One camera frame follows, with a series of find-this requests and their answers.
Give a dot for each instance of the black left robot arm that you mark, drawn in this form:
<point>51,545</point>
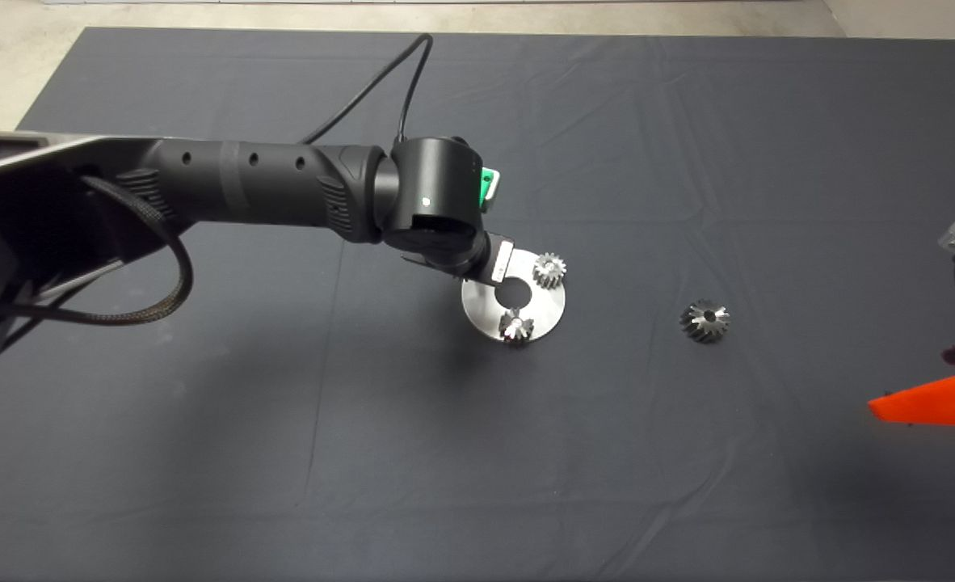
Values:
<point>243,182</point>

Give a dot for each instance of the larger steel gear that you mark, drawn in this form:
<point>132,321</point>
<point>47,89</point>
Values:
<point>700,325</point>

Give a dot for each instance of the dark grey table cloth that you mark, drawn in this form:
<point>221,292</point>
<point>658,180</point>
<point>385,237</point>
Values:
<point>607,444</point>

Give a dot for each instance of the small steel gear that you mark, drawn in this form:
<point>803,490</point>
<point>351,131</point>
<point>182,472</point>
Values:
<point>550,272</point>
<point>518,328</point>

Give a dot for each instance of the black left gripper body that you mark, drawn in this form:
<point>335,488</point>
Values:
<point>498,260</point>

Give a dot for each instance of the green left camera mount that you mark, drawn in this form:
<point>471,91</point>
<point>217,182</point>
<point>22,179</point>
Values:
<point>488,186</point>

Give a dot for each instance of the round metal plate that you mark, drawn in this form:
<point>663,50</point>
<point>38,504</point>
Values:
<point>546,313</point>

